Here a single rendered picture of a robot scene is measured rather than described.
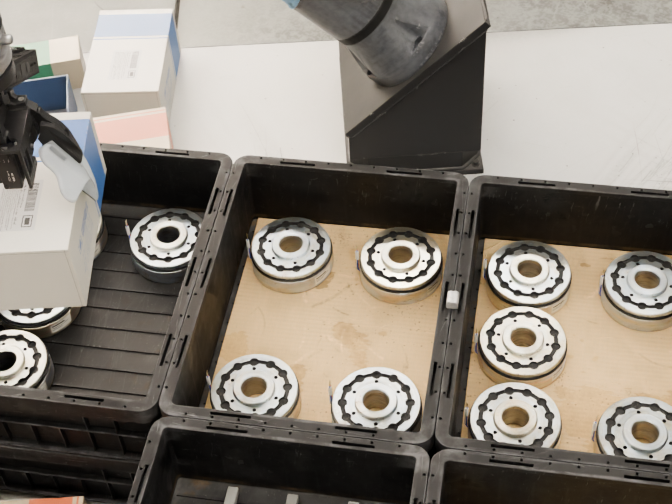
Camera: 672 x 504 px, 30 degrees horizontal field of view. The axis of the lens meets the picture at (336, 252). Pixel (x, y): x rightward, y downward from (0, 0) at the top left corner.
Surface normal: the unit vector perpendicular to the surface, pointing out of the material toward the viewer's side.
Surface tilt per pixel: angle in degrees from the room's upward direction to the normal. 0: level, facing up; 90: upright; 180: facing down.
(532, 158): 0
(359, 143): 90
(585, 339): 0
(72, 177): 58
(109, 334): 0
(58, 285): 90
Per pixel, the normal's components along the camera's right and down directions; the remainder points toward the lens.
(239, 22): -0.05, -0.66
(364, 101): -0.73, -0.43
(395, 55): -0.13, 0.55
